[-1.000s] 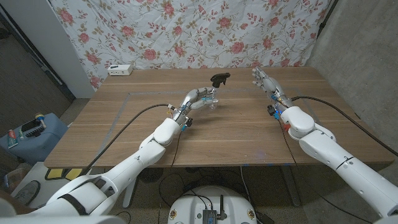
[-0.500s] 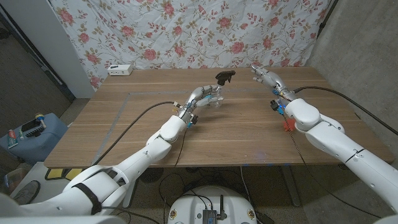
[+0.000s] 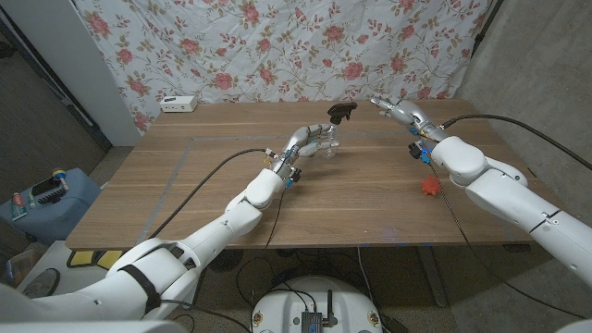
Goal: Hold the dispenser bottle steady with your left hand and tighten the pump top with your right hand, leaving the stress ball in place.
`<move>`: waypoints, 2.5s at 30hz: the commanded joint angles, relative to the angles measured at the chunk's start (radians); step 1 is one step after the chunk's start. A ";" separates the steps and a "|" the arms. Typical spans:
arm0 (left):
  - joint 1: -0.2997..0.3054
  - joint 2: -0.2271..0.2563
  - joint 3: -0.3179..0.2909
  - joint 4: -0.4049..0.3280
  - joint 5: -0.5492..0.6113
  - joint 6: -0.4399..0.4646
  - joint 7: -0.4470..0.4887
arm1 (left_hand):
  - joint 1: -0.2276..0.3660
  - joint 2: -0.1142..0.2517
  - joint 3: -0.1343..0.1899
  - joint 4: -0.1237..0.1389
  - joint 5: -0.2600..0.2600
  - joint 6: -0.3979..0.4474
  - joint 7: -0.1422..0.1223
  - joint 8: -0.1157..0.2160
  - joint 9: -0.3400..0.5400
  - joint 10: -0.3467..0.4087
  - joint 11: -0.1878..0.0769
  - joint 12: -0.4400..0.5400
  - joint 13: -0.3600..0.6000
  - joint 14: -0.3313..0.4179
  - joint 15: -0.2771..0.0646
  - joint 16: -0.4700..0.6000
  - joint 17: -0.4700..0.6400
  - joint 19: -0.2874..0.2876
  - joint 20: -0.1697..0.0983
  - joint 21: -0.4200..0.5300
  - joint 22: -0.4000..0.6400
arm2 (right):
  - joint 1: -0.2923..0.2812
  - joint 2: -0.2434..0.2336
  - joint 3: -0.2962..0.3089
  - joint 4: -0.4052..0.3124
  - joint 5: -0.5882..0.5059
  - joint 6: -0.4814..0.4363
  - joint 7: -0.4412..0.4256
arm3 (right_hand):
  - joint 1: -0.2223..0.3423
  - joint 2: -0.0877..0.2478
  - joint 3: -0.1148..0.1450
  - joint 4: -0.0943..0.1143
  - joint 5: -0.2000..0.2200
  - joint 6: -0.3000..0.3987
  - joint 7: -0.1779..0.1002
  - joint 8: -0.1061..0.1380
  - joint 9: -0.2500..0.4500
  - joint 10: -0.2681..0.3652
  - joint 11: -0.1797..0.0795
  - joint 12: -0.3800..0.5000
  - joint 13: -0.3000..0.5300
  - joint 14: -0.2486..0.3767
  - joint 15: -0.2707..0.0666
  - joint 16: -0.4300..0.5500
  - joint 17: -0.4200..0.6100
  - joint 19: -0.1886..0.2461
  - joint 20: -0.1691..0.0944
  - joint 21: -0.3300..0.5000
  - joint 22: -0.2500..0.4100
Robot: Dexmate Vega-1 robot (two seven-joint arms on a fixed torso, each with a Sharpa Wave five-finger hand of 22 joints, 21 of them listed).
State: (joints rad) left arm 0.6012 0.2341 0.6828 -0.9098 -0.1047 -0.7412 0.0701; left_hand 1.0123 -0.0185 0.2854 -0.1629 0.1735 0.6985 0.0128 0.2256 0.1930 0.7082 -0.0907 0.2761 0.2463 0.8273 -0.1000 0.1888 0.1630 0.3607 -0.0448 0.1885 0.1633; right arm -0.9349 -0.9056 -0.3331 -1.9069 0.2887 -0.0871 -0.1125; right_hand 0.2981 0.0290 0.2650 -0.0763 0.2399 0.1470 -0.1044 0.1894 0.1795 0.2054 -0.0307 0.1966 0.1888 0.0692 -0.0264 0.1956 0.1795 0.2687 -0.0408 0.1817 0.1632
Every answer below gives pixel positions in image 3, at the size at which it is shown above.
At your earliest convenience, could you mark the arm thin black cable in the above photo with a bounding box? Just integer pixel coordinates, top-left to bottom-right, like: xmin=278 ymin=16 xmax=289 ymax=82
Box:
xmin=427 ymin=161 xmax=591 ymax=321
xmin=261 ymin=184 xmax=288 ymax=253

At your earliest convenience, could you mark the right arm thick black cable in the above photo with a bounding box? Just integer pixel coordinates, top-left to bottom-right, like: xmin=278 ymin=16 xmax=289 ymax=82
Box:
xmin=438 ymin=113 xmax=592 ymax=171

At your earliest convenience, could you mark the clear plastic dispenser bottle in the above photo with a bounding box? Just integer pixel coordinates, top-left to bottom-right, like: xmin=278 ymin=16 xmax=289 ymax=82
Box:
xmin=318 ymin=127 xmax=343 ymax=160

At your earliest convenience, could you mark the floral backdrop cloth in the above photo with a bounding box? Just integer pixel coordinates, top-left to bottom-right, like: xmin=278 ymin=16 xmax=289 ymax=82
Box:
xmin=73 ymin=0 xmax=494 ymax=133

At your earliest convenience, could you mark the arm thick black cable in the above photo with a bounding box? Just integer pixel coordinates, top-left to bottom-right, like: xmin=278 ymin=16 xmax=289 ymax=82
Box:
xmin=438 ymin=113 xmax=592 ymax=171
xmin=147 ymin=147 xmax=274 ymax=241

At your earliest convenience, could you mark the white robot torso edge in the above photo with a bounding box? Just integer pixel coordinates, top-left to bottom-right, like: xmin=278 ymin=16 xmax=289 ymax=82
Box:
xmin=0 ymin=318 xmax=189 ymax=333

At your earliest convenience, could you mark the red green toothpaste tube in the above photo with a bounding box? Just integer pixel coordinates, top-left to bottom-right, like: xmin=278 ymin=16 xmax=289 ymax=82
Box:
xmin=10 ymin=191 xmax=28 ymax=222

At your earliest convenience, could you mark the white power strip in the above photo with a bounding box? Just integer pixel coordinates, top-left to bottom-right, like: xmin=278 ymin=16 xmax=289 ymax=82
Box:
xmin=159 ymin=95 xmax=199 ymax=114

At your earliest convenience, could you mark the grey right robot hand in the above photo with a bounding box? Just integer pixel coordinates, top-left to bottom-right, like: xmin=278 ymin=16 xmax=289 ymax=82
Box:
xmin=368 ymin=95 xmax=450 ymax=142

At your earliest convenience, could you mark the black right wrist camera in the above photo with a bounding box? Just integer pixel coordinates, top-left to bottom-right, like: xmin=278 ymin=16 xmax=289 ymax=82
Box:
xmin=408 ymin=142 xmax=429 ymax=161

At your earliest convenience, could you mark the black backdrop stand pole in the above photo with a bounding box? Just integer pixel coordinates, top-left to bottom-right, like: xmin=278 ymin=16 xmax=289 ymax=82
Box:
xmin=470 ymin=0 xmax=505 ymax=59

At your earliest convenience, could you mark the orange spiky stress ball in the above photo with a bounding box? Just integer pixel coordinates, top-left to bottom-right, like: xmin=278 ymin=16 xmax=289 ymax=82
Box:
xmin=420 ymin=175 xmax=441 ymax=197

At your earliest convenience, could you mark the yellow black floor item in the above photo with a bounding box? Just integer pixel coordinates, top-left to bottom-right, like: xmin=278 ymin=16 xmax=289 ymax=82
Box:
xmin=67 ymin=249 xmax=124 ymax=270

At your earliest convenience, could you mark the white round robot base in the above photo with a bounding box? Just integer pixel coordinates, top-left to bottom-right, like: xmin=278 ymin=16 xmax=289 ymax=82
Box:
xmin=249 ymin=276 xmax=384 ymax=333

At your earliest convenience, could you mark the grey table leg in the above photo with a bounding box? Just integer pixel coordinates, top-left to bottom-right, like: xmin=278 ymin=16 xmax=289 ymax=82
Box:
xmin=415 ymin=245 xmax=449 ymax=309

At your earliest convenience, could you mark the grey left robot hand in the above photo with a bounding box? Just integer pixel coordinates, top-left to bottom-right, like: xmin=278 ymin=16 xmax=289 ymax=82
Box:
xmin=269 ymin=122 xmax=342 ymax=185

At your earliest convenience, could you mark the left arm thick black cable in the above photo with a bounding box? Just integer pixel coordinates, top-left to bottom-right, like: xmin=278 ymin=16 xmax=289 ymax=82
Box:
xmin=147 ymin=147 xmax=274 ymax=241

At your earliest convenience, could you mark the black hair brush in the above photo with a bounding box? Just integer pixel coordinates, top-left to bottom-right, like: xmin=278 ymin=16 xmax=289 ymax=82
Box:
xmin=31 ymin=177 xmax=64 ymax=204

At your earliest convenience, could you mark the grey floor cable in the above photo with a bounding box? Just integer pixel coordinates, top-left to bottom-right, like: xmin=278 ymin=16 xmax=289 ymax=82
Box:
xmin=356 ymin=247 xmax=380 ymax=320

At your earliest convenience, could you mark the black power adapter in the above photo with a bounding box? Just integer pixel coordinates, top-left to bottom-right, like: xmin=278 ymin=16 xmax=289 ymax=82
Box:
xmin=381 ymin=315 xmax=411 ymax=333

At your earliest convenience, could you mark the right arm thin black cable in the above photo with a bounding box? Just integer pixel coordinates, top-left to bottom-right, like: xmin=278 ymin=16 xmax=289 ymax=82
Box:
xmin=427 ymin=161 xmax=591 ymax=321

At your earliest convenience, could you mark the black antenna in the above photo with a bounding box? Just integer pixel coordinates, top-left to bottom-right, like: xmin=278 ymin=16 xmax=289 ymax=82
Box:
xmin=323 ymin=290 xmax=338 ymax=327

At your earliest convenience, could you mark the black round floor object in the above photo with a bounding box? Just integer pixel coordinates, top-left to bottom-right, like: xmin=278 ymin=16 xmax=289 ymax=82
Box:
xmin=207 ymin=249 xmax=244 ymax=274

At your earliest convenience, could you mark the grey electronics box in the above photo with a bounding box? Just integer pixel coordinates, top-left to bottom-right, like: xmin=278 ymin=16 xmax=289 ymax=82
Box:
xmin=301 ymin=311 xmax=324 ymax=333

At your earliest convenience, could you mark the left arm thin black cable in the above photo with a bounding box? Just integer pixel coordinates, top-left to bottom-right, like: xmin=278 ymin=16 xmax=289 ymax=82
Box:
xmin=261 ymin=184 xmax=288 ymax=253

